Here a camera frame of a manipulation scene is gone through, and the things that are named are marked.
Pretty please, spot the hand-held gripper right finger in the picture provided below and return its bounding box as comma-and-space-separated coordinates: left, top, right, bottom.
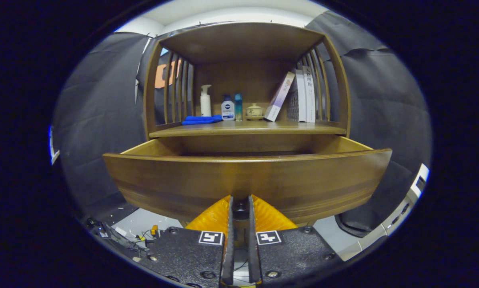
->
248, 195, 340, 285

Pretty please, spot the brown wooden drawer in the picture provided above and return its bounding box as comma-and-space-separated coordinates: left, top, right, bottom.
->
102, 135, 393, 224

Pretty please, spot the brown wooden countertop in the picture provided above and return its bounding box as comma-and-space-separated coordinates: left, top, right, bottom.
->
149, 120, 347, 138

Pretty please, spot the blue folded cloth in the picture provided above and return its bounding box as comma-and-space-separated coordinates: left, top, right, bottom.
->
182, 115, 222, 126

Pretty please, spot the black drawer knob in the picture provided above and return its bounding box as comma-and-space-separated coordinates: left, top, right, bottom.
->
233, 198, 250, 220

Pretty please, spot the purple and white book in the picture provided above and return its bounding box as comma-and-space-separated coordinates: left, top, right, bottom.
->
264, 72, 295, 122

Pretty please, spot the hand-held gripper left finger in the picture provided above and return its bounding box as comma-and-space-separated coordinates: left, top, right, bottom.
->
137, 195, 235, 286

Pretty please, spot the white lotion bottle blue cap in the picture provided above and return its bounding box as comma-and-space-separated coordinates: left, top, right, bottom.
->
221, 94, 235, 121

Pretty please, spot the cream lidded tea cup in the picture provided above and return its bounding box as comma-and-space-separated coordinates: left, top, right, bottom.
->
245, 103, 264, 121

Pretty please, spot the brown wooden cabinet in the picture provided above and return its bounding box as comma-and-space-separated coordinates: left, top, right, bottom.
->
143, 22, 351, 156

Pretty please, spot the white pump bottle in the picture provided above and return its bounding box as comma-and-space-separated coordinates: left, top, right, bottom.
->
200, 84, 212, 117

